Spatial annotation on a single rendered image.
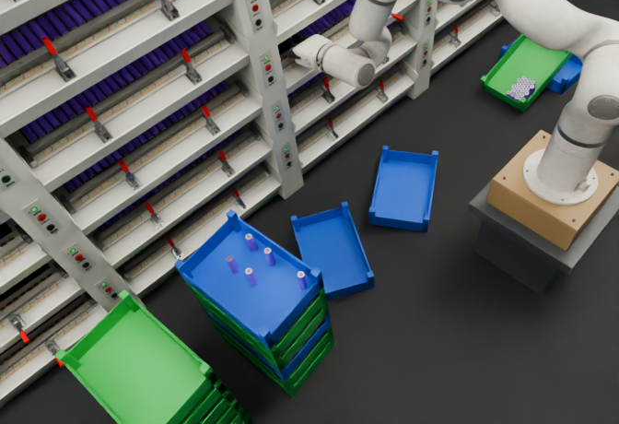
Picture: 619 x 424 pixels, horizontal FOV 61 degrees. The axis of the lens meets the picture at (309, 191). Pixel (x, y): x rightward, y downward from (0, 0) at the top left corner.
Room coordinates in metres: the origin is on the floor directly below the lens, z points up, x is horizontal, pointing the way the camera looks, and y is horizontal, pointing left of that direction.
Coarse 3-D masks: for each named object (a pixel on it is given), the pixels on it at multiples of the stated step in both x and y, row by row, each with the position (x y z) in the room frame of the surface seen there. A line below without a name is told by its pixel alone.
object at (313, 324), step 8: (200, 304) 0.67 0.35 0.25; (320, 312) 0.56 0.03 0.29; (328, 312) 0.58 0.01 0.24; (224, 320) 0.59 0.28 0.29; (312, 320) 0.55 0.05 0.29; (320, 320) 0.56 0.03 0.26; (232, 328) 0.56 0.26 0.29; (312, 328) 0.54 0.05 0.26; (240, 336) 0.55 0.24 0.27; (304, 336) 0.52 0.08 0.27; (248, 344) 0.53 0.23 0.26; (296, 344) 0.50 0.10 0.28; (288, 352) 0.48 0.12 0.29; (296, 352) 0.49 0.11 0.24; (272, 360) 0.46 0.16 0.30; (280, 360) 0.46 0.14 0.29; (288, 360) 0.47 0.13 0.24; (280, 368) 0.45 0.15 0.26
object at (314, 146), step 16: (400, 64) 1.61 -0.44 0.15; (384, 80) 1.54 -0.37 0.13; (400, 80) 1.55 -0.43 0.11; (352, 96) 1.48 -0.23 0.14; (368, 96) 1.49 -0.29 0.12; (384, 96) 1.47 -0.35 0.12; (400, 96) 1.52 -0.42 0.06; (336, 112) 1.40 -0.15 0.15; (352, 112) 1.41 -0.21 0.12; (368, 112) 1.42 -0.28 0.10; (320, 128) 1.35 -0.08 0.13; (336, 128) 1.36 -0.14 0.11; (352, 128) 1.36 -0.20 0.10; (304, 144) 1.30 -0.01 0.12; (320, 144) 1.30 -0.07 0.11; (336, 144) 1.32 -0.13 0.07; (304, 160) 1.24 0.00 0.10
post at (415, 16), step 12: (420, 0) 1.54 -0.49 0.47; (408, 12) 1.59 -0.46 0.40; (420, 12) 1.54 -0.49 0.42; (432, 12) 1.58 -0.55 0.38; (420, 24) 1.55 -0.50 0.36; (432, 24) 1.59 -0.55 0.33; (432, 36) 1.59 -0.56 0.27; (420, 48) 1.55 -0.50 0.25; (432, 48) 1.59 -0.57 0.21; (408, 60) 1.58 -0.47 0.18; (420, 60) 1.56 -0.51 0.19; (420, 72) 1.56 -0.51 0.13; (420, 84) 1.56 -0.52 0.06; (408, 96) 1.57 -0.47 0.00
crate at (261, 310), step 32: (224, 224) 0.78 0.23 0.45; (192, 256) 0.70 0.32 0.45; (224, 256) 0.72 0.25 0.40; (256, 256) 0.70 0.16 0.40; (288, 256) 0.66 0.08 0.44; (224, 288) 0.63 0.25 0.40; (256, 288) 0.61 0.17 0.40; (288, 288) 0.59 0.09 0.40; (320, 288) 0.57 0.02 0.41; (256, 320) 0.53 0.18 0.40; (288, 320) 0.50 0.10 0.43
